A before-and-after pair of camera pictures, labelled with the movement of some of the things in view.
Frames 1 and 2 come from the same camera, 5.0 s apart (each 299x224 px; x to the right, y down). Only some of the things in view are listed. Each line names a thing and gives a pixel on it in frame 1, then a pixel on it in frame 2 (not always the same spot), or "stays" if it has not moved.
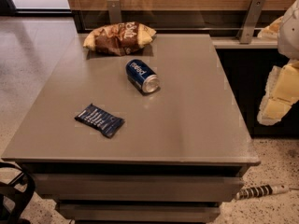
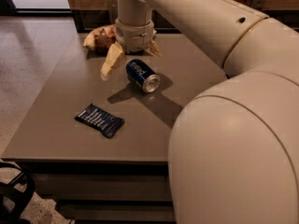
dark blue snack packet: (100, 119) stays
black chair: (15, 195) stays
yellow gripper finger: (272, 31) to (154, 49)
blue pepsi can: (141, 76) stays
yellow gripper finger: (281, 92) to (114, 54)
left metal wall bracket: (114, 10) stays
